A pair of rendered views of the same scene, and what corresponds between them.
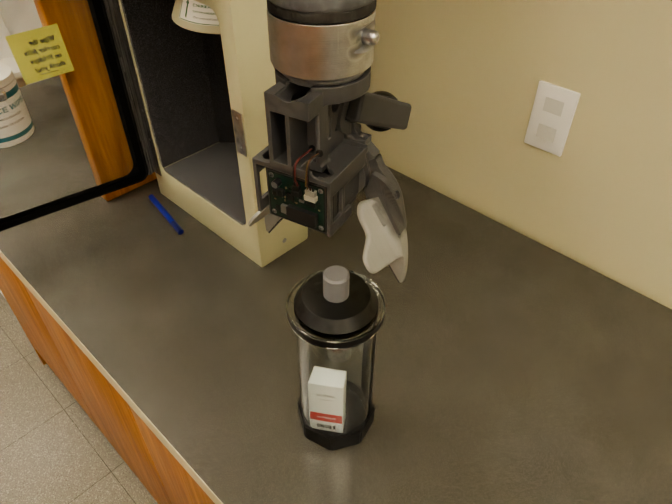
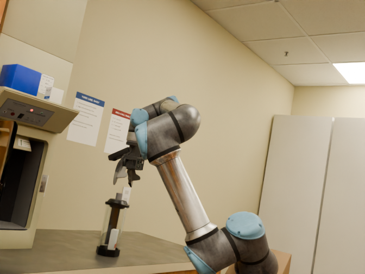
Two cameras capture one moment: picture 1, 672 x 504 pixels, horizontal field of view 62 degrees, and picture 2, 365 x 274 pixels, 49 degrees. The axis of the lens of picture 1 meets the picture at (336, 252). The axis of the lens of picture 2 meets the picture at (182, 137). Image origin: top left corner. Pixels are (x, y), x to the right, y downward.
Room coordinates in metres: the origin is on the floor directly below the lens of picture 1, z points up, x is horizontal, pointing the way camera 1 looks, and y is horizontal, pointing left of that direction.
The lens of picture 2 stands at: (0.37, 1.80, 1.30)
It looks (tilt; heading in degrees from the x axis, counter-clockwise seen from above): 7 degrees up; 264
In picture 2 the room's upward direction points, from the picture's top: 11 degrees clockwise
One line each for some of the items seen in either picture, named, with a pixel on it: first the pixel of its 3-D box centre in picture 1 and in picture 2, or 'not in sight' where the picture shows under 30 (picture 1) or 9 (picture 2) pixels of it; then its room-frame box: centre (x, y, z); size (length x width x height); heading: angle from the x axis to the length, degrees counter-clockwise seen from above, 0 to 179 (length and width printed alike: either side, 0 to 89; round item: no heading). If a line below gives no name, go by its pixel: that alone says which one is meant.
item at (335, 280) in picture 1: (336, 295); (118, 200); (0.42, 0.00, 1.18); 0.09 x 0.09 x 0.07
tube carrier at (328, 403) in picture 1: (335, 362); (112, 226); (0.42, 0.00, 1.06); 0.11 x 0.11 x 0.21
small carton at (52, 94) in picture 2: not in sight; (53, 96); (0.74, 0.24, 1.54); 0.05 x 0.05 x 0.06; 37
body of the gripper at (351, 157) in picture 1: (319, 142); (132, 156); (0.39, 0.01, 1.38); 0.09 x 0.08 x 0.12; 151
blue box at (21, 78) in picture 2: not in sight; (19, 80); (0.84, 0.34, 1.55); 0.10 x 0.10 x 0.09; 46
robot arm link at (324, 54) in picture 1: (325, 40); (135, 138); (0.40, 0.01, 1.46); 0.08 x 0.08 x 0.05
